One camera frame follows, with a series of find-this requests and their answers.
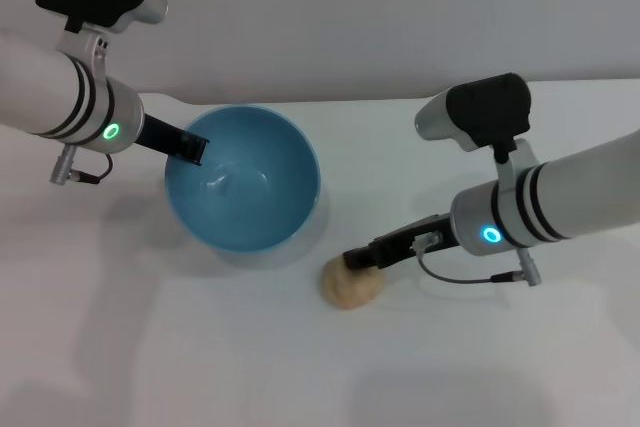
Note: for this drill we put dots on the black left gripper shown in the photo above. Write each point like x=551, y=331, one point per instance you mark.
x=162, y=137

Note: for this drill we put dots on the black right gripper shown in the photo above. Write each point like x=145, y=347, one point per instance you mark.
x=405, y=244

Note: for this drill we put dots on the blue ceramic bowl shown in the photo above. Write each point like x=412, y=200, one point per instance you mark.
x=245, y=197

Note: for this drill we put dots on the beige egg yolk pastry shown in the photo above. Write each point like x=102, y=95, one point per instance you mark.
x=350, y=289

